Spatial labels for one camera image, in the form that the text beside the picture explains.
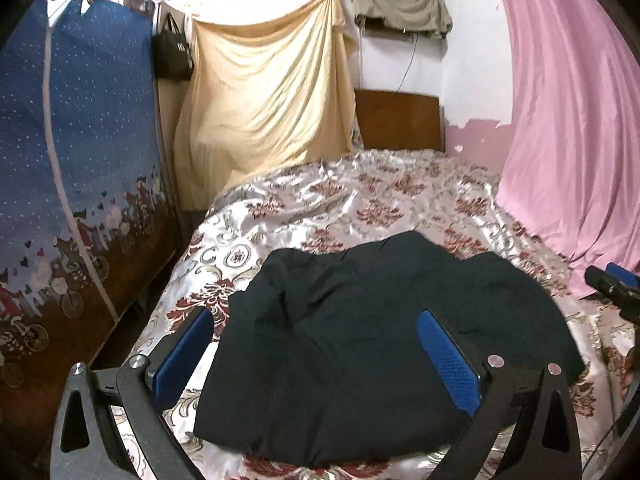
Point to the blue fabric wardrobe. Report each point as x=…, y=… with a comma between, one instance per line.
x=86, y=222

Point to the black padded jacket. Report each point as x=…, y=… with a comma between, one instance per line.
x=320, y=362

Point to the pink curtain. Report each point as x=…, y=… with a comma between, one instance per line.
x=572, y=173

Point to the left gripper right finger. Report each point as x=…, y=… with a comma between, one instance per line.
x=544, y=442

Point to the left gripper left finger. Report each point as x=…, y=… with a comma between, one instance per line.
x=86, y=443

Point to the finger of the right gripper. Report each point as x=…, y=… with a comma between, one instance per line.
x=626, y=277
x=622, y=295

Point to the black hanging bag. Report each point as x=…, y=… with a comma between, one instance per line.
x=171, y=53

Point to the olive cloth on shelf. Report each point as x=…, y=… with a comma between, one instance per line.
x=429, y=18

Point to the wooden headboard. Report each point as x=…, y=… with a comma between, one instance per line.
x=399, y=121

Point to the yellow hanging sheet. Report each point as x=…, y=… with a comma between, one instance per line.
x=264, y=97

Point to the floral satin bedspread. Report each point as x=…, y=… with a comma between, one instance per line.
x=330, y=206

